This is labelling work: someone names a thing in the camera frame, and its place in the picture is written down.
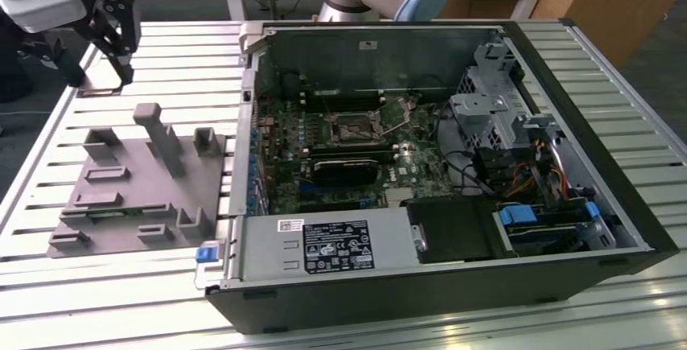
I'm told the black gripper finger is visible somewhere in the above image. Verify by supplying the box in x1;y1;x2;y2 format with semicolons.
89;0;141;85
18;39;86;88

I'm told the CPU socket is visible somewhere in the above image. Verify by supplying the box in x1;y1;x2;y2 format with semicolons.
326;112;385;146

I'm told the black RAM slot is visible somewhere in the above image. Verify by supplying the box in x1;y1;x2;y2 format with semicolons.
309;145;392;154
310;151;393;163

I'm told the black equipment stand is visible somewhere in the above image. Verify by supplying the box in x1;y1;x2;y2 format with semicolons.
0;14;38;104

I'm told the grey parts rack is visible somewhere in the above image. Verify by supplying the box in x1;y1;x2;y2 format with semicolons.
46;102;229;261

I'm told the green RAM stick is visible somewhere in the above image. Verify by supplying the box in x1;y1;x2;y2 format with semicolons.
88;208;144;220

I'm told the blue case latch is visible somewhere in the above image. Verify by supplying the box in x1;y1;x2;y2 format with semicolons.
194;246;222;265

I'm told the black graphics card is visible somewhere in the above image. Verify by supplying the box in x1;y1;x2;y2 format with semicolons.
312;159;380;186

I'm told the metal socket cover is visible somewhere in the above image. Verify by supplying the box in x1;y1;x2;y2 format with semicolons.
393;96;417;126

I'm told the silver power supply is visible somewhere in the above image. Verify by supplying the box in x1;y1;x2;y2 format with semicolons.
234;208;422;283

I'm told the green motherboard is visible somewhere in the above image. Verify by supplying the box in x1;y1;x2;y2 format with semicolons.
250;96;464;214

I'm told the silver chipset heatsink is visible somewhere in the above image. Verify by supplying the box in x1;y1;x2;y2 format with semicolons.
386;188;413;207

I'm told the black printed label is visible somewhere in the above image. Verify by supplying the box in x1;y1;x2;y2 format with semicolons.
301;219;376;274

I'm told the silver drive cage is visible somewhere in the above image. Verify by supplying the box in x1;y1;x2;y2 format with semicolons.
448;42;525;154

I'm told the black plastic shroud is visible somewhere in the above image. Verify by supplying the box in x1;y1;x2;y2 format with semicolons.
404;196;517;265

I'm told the black PC case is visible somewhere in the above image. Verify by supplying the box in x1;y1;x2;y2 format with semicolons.
202;19;680;336

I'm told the wooden cabinet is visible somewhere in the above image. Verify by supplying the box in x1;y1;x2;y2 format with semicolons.
531;0;687;68

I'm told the black wire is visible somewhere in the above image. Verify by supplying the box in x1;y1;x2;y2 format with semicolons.
442;150;501;197

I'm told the yellow red wire bundle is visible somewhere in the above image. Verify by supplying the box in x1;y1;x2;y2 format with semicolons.
503;163;571;199

